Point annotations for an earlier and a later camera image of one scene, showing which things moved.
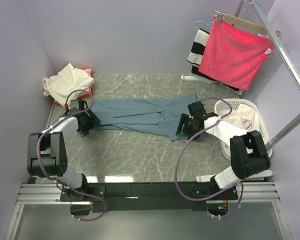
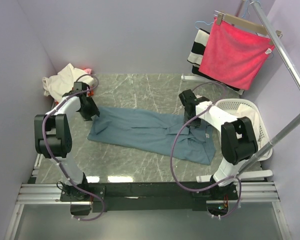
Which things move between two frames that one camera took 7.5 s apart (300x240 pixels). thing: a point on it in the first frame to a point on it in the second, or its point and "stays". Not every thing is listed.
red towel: (233, 55) stays
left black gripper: (93, 121) to (94, 110)
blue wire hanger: (203, 22) stays
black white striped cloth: (195, 58) stays
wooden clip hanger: (242, 23) stays
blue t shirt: (158, 116) to (195, 142)
